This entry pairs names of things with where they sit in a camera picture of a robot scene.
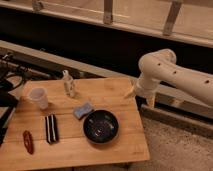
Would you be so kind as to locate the metal window bracket right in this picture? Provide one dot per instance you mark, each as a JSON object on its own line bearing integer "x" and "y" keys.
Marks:
{"x": 172, "y": 16}

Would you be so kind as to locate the metal window bracket left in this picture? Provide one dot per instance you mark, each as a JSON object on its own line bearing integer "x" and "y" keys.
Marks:
{"x": 37, "y": 5}

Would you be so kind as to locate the translucent plastic cup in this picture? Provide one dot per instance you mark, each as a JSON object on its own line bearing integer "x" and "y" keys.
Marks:
{"x": 38, "y": 95}

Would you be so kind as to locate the small clear bottle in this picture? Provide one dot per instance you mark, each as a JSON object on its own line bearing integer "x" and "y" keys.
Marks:
{"x": 68, "y": 83}

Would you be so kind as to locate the dark ceramic bowl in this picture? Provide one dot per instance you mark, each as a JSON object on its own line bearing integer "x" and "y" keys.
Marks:
{"x": 101, "y": 126}

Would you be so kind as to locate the metal window bracket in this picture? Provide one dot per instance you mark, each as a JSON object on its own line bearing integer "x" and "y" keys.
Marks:
{"x": 37, "y": 5}
{"x": 172, "y": 16}
{"x": 108, "y": 12}

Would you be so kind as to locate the black equipment with cables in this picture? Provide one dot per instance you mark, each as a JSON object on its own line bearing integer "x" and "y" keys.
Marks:
{"x": 12, "y": 81}

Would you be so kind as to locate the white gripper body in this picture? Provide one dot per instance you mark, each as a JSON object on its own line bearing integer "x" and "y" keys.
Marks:
{"x": 145, "y": 87}

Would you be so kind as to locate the metal window bracket centre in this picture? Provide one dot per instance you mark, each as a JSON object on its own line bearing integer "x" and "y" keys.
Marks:
{"x": 108, "y": 12}

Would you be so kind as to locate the blue sponge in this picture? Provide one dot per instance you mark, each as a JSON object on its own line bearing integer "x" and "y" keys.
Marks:
{"x": 81, "y": 111}

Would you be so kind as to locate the black white striped block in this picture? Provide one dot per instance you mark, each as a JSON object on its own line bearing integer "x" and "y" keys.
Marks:
{"x": 51, "y": 129}

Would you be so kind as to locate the red brown hair clip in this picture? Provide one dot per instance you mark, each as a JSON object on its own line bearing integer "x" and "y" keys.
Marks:
{"x": 28, "y": 142}

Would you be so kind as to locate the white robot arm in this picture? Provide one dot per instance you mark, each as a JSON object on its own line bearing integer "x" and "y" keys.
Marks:
{"x": 160, "y": 66}

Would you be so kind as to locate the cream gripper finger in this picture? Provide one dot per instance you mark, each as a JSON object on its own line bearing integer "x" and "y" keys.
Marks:
{"x": 131, "y": 93}

